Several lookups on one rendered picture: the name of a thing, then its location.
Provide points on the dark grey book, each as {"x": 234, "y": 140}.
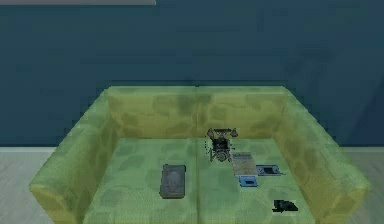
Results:
{"x": 172, "y": 181}

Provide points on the beige patterned book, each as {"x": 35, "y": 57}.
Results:
{"x": 244, "y": 164}

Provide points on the black antique telephone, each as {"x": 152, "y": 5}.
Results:
{"x": 220, "y": 145}

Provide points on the small blue square box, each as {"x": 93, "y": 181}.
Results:
{"x": 248, "y": 181}

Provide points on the green patterned sofa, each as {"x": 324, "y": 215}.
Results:
{"x": 140, "y": 186}

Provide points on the small black remote control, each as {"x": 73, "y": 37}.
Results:
{"x": 284, "y": 206}

